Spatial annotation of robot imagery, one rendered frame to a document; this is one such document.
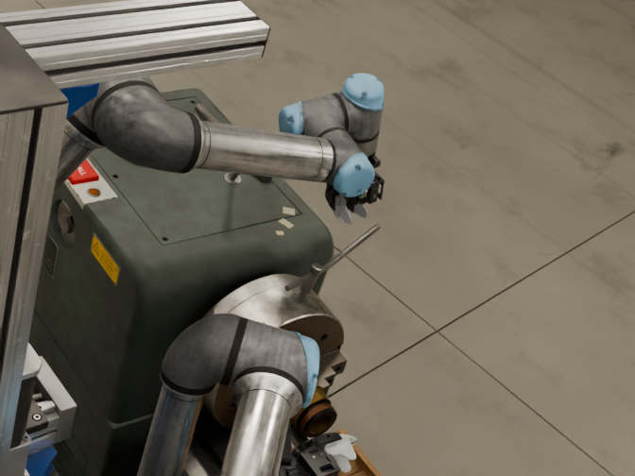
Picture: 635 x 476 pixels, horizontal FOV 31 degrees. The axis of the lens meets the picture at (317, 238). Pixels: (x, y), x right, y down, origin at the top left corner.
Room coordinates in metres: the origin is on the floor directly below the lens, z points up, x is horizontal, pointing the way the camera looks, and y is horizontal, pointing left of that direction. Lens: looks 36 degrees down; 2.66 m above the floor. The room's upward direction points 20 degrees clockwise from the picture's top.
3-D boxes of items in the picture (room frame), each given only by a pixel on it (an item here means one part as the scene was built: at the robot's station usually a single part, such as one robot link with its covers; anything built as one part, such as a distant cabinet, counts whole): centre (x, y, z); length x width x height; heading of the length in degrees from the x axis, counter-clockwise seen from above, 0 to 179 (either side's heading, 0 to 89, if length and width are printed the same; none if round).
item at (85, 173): (1.84, 0.50, 1.26); 0.06 x 0.06 x 0.02; 48
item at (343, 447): (1.53, -0.18, 1.09); 0.09 x 0.06 x 0.03; 138
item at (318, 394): (1.61, -0.09, 1.08); 0.09 x 0.09 x 0.09; 48
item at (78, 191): (1.83, 0.48, 1.23); 0.13 x 0.08 x 0.06; 48
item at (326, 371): (1.73, -0.10, 1.09); 0.12 x 0.11 x 0.05; 138
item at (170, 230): (1.96, 0.33, 1.06); 0.59 x 0.48 x 0.39; 48
